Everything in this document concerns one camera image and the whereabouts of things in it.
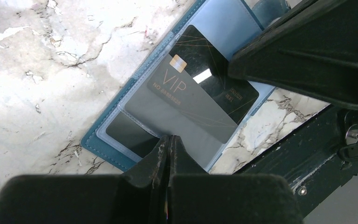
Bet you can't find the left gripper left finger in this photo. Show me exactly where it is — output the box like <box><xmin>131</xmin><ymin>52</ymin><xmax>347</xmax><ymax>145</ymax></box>
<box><xmin>0</xmin><ymin>136</ymin><xmax>170</xmax><ymax>224</ymax></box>

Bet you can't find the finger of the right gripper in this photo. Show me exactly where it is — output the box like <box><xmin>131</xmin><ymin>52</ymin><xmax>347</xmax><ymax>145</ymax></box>
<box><xmin>228</xmin><ymin>0</ymin><xmax>358</xmax><ymax>110</ymax></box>

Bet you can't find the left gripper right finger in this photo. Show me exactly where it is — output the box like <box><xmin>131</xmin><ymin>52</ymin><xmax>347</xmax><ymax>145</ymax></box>
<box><xmin>167</xmin><ymin>135</ymin><xmax>303</xmax><ymax>224</ymax></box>

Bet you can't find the blue card holder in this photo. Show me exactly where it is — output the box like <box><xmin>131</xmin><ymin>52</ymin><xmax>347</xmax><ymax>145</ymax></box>
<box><xmin>81</xmin><ymin>0</ymin><xmax>290</xmax><ymax>171</ymax></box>

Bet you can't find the black VIP credit card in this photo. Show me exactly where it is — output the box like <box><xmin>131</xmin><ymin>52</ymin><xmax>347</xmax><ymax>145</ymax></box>
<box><xmin>147</xmin><ymin>25</ymin><xmax>259</xmax><ymax>143</ymax></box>

